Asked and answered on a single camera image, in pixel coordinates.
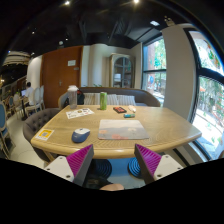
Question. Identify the wooden glass display cabinet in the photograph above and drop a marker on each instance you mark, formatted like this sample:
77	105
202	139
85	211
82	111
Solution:
122	72

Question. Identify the green drink can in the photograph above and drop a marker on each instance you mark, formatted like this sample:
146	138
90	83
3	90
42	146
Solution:
103	100

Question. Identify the printed mouse pad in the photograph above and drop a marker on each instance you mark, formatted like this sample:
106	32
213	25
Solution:
121	130

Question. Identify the grey tufted armchair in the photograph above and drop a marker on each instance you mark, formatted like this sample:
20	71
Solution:
36	121

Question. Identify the blue and white computer mouse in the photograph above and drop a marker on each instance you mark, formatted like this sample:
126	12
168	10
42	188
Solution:
80	135

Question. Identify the yellow QR code sticker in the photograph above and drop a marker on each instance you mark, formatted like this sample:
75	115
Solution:
44	134

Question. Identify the black backpack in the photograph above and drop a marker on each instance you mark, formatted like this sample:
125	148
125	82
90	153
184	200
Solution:
80	97

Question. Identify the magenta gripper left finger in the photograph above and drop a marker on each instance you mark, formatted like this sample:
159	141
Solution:
73	167

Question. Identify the small white wrapped item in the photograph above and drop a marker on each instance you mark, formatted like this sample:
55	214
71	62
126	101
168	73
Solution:
132	108

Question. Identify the blue white dining chair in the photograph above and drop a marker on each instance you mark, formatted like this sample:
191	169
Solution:
8	143

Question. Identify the orange wooden door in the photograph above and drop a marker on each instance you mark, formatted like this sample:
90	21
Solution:
60	69

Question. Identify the teal lighter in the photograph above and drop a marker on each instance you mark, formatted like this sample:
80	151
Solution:
129	115

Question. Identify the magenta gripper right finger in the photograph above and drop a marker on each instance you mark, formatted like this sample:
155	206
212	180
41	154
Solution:
153	165

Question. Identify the printed menu sheet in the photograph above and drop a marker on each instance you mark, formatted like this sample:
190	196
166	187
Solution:
79	113

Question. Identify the grey sofa with striped cushions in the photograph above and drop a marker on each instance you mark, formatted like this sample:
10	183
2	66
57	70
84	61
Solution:
119	96

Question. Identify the black red small case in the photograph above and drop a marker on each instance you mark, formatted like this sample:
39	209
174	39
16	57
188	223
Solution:
119	110

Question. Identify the clear plastic shaker bottle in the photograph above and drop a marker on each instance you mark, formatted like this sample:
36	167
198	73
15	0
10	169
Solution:
72	95

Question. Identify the person in white shirt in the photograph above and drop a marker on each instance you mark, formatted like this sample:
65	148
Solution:
29	94

